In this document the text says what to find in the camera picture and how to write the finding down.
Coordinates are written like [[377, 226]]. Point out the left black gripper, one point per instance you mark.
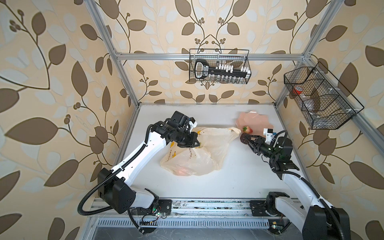
[[191, 143]]

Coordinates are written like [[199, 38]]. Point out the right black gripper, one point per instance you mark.
[[259, 141]]

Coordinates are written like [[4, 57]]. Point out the red strawberry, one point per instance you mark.
[[247, 130]]

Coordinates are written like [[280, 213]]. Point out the banana print plastic bag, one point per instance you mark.
[[208, 157]]

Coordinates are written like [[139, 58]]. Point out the dark brown fig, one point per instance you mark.
[[244, 139]]

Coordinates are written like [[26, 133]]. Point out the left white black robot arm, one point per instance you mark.
[[114, 186]]

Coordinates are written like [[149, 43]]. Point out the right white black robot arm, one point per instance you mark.
[[308, 211]]

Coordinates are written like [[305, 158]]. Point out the pink wavy fruit plate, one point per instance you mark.
[[254, 121]]

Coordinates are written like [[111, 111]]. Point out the black white tool set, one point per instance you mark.
[[202, 70]]

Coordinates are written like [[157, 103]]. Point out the clear bottle red cap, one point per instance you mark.
[[306, 103]]

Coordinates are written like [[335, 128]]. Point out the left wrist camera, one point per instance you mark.
[[192, 123]]

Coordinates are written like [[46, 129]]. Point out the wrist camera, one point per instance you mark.
[[269, 133], [192, 123]]

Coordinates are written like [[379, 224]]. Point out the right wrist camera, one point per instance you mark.
[[269, 133]]

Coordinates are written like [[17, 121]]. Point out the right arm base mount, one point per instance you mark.
[[258, 208]]

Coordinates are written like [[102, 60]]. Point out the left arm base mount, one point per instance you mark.
[[160, 207]]

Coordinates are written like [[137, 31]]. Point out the black wire basket centre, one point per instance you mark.
[[235, 57]]

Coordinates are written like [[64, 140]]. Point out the black wire basket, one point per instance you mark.
[[235, 57], [334, 101]]

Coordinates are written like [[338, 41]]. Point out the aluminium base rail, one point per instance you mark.
[[212, 208]]

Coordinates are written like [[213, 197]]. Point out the black wire basket right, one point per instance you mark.
[[334, 101]]

